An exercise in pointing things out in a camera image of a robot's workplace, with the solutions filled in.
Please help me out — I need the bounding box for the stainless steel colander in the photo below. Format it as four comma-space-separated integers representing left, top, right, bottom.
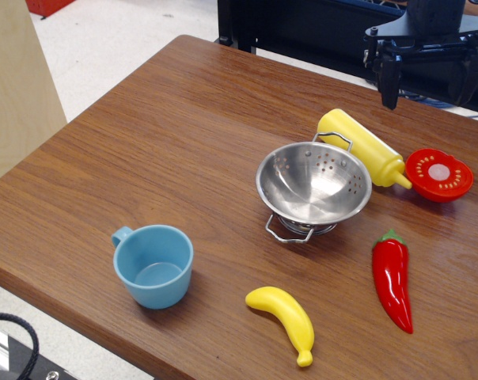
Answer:
256, 131, 373, 244

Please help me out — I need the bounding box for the yellow plastic toy banana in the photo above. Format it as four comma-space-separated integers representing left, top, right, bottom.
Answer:
245, 286, 315, 367

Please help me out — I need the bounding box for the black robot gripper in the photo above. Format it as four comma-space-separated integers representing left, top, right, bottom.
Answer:
364, 1, 478, 110

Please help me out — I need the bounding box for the black braided cable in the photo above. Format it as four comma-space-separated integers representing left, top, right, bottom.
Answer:
0, 312, 40, 380

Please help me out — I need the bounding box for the red toy chili pepper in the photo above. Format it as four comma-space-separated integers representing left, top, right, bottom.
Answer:
372, 230, 414, 334

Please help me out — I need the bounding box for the light blue plastic cup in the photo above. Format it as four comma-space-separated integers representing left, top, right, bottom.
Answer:
112, 225, 194, 310

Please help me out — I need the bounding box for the aluminium camera mount base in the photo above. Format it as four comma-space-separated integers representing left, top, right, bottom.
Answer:
0, 321, 78, 380

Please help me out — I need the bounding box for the red plastic crate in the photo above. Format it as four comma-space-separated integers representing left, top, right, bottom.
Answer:
26, 0, 74, 17

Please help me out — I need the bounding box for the red toy tomato half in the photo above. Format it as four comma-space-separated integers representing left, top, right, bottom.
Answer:
405, 148, 474, 203

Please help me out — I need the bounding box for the black metal frame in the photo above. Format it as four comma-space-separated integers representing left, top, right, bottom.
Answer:
216, 0, 478, 116

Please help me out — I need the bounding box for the light wooden panel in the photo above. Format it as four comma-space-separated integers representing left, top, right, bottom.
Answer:
0, 1, 67, 178

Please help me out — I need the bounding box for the yellow mustard squeeze bottle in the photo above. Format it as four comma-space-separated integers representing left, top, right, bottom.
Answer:
317, 108, 412, 189

